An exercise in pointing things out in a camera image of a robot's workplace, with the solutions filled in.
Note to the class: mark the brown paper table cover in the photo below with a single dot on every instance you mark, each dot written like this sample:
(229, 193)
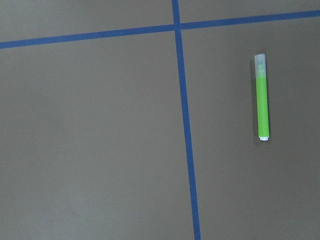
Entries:
(137, 120)

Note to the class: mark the green highlighter pen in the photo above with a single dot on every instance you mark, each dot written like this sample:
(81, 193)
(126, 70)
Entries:
(261, 97)

